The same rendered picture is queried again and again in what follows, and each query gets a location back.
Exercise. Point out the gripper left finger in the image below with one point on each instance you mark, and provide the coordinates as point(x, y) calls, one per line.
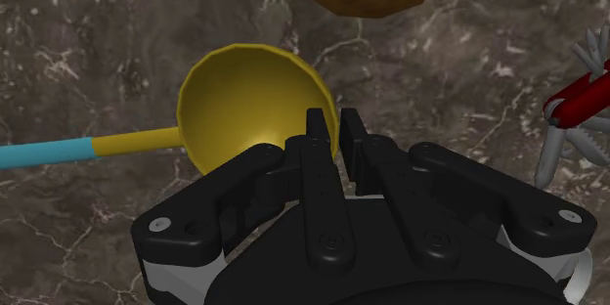
point(317, 185)

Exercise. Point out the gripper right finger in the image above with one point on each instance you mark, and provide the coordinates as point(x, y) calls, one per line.
point(419, 189)

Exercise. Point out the red pocket knife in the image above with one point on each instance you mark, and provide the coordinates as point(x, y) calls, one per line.
point(579, 104)

